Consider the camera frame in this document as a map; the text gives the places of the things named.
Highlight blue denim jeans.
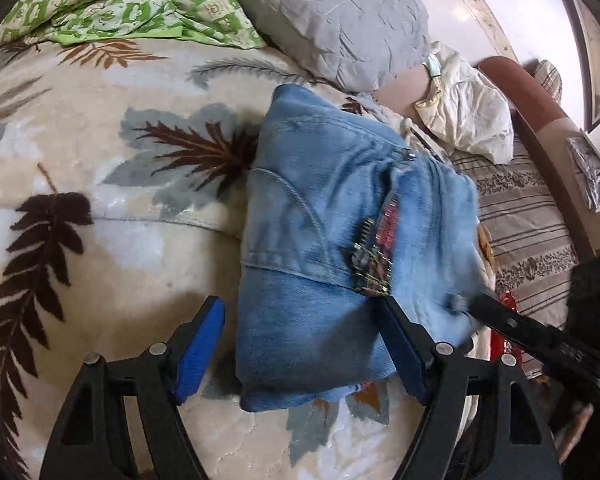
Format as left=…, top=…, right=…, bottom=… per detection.
left=236, top=84, right=483, bottom=413

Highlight person's right hand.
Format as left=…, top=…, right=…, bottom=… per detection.
left=554, top=403, right=594, bottom=464

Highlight brown wooden headboard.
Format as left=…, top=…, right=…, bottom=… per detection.
left=478, top=56, right=600, bottom=260

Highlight cream crumpled cloth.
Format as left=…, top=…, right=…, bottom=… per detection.
left=415, top=41, right=515, bottom=165

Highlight beige leaf pattern blanket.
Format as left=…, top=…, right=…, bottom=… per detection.
left=0, top=37, right=496, bottom=480

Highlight pink pillow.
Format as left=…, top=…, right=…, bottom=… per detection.
left=374, top=65, right=430, bottom=122

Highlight grey pillow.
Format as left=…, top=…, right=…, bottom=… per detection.
left=237, top=0, right=430, bottom=92

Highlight green patterned cloth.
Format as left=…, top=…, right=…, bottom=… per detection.
left=0, top=0, right=265, bottom=50

